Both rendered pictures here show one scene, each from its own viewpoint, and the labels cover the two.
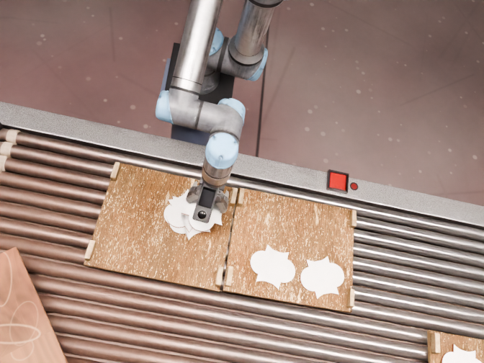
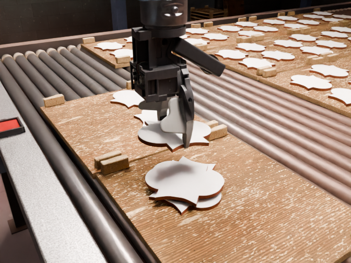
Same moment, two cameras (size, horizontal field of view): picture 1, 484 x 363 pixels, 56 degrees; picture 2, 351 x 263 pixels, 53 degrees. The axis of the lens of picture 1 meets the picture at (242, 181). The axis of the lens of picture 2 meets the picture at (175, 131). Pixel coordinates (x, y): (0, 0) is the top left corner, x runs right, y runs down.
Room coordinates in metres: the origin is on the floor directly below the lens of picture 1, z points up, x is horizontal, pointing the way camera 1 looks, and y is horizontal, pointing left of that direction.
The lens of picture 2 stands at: (0.73, 0.63, 1.35)
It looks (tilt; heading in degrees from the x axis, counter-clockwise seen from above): 28 degrees down; 249
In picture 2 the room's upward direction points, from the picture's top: straight up
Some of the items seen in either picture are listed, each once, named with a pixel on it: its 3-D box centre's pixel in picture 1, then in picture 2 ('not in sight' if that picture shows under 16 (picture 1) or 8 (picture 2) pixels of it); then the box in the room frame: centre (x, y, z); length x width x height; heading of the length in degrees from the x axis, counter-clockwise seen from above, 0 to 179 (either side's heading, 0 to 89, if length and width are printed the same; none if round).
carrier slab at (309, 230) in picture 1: (292, 248); (125, 120); (0.55, -0.24, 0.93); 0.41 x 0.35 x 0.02; 103
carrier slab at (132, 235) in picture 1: (166, 225); (223, 201); (0.46, 0.17, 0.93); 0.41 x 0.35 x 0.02; 102
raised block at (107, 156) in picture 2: (240, 196); (108, 159); (0.64, -0.02, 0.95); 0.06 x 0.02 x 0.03; 13
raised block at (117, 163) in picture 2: (233, 196); (114, 164); (0.63, 0.01, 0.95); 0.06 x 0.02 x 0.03; 12
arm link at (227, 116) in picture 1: (222, 121); not in sight; (0.64, 0.11, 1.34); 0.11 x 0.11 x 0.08; 10
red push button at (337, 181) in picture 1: (337, 181); (7, 128); (0.86, -0.32, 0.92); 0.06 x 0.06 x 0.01; 12
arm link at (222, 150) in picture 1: (220, 155); not in sight; (0.54, 0.07, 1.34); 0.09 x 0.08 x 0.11; 10
